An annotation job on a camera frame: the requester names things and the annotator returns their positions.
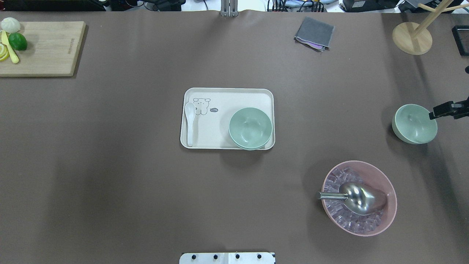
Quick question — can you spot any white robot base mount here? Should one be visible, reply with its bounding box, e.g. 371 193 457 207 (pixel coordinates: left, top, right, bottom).
179 252 276 264

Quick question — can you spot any white ceramic spoon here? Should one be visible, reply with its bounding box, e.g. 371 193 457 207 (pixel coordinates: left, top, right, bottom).
184 102 196 147

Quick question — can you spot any pink bowl with ice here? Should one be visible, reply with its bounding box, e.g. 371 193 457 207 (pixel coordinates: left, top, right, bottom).
321 161 398 236

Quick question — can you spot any wooden mug tree stand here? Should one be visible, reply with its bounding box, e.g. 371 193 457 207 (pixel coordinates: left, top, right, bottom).
392 0 469 55

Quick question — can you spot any green lime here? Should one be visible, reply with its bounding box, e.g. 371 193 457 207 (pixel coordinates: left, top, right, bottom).
8 32 28 51

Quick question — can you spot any white garlic bulb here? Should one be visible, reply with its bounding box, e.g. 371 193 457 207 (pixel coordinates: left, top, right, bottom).
1 17 21 33

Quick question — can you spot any cream serving tray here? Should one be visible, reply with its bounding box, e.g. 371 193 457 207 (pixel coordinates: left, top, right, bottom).
180 87 275 150

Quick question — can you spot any bamboo cutting board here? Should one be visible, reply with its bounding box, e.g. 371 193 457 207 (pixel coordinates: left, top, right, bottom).
0 21 86 77

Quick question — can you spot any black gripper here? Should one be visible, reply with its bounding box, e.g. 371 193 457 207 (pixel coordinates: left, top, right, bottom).
429 98 469 120

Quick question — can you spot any metal scoop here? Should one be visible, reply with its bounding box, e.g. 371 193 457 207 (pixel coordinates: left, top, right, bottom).
315 182 388 216

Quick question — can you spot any black framed wooden tray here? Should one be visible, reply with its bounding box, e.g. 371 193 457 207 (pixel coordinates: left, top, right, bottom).
452 25 469 56

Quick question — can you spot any aluminium frame post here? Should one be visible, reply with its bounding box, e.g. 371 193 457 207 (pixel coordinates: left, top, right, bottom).
221 0 239 17

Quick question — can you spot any lemon slice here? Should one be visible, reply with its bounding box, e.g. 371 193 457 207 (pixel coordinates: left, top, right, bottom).
0 43 10 62

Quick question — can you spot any yellow plastic knife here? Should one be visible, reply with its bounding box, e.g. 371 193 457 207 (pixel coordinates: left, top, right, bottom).
1 30 19 64

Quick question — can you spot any grey folded cloth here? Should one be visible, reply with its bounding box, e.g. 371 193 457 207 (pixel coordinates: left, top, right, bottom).
294 17 335 52

